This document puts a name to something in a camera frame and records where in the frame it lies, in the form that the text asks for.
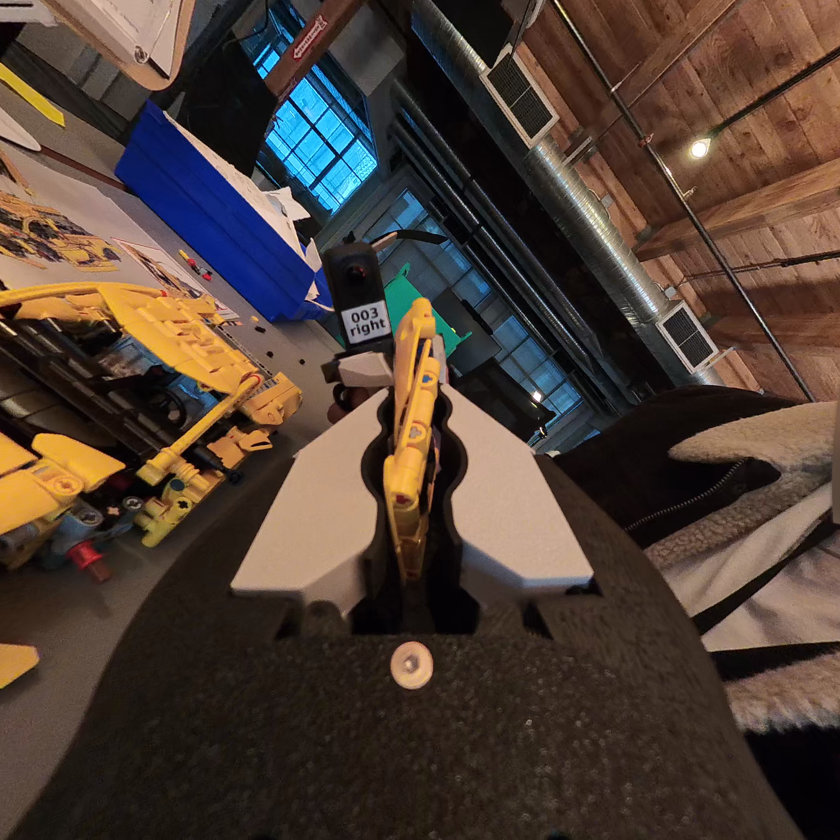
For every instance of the large paned window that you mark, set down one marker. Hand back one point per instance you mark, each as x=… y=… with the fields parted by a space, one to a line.
x=315 y=138

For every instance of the green board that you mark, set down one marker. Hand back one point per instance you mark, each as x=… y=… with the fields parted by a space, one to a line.
x=400 y=295

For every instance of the black upright panel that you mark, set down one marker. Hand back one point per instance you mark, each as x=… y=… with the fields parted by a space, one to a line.
x=223 y=105

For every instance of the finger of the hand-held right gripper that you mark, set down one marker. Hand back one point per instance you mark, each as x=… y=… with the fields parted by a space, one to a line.
x=442 y=361
x=367 y=371

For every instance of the person's white shirt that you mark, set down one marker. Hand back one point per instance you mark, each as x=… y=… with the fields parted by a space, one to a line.
x=774 y=590

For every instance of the white document stand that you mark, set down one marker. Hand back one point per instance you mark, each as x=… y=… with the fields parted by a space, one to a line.
x=118 y=39

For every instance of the white vent grille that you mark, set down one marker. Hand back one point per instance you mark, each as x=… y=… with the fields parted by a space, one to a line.
x=688 y=336
x=522 y=98

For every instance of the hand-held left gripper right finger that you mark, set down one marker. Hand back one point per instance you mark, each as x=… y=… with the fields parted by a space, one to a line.
x=525 y=525

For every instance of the ceiling light bulb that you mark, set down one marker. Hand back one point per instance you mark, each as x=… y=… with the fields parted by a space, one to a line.
x=699 y=149

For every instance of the person's right hand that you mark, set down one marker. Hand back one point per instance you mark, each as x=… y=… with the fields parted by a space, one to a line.
x=341 y=412

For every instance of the loose yellow brick panel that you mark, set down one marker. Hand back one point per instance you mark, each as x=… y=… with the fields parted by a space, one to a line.
x=16 y=663

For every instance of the silver ventilation duct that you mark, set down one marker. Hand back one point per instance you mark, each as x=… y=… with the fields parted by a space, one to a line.
x=590 y=216

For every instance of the yellow toy brick car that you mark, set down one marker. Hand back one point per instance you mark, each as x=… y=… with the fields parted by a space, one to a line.
x=164 y=328

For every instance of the blue plastic bin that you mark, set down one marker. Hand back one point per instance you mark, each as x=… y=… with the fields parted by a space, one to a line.
x=197 y=197

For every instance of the grey desk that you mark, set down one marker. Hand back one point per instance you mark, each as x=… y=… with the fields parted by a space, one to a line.
x=65 y=610

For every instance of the yellow brick panel assembly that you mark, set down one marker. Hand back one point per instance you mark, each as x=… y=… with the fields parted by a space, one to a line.
x=403 y=485

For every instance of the wooden post with red label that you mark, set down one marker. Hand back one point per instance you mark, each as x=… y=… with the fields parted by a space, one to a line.
x=315 y=39

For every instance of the black ceiling pipe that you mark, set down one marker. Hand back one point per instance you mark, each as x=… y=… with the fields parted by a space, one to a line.
x=656 y=157

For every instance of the yellow paper slip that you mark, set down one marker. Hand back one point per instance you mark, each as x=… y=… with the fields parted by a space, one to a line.
x=29 y=95

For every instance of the small red yellow brick cluster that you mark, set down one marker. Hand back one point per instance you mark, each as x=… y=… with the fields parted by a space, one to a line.
x=197 y=266

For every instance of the open instruction booklet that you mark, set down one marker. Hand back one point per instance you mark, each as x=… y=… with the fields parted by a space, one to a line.
x=79 y=216

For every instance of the white paper sheets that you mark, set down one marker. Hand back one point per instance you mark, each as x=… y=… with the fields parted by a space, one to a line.
x=262 y=197

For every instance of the black monitor screen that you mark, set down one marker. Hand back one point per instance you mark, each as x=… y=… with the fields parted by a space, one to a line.
x=469 y=331

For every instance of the person's right forearm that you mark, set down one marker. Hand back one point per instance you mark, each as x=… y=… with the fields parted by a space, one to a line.
x=604 y=472

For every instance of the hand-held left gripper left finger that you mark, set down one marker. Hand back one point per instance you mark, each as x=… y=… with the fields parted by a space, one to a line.
x=308 y=525

